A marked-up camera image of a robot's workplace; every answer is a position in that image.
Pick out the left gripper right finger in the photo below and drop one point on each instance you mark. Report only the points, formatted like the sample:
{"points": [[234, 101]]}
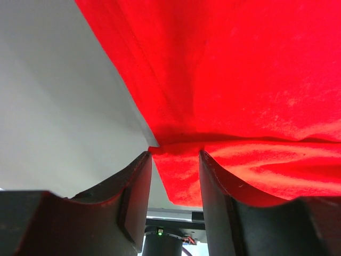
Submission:
{"points": [[243, 220]]}

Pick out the aluminium frame rail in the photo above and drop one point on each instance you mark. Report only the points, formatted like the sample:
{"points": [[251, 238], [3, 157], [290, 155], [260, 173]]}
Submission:
{"points": [[171, 214]]}

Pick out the red t shirt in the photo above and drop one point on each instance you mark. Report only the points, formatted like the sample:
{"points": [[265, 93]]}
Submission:
{"points": [[254, 83]]}

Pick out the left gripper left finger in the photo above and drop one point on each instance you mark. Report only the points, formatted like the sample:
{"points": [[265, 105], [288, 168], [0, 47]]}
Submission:
{"points": [[106, 219]]}

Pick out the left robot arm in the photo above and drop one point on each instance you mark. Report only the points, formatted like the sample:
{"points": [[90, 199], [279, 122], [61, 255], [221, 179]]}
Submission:
{"points": [[162, 241]]}

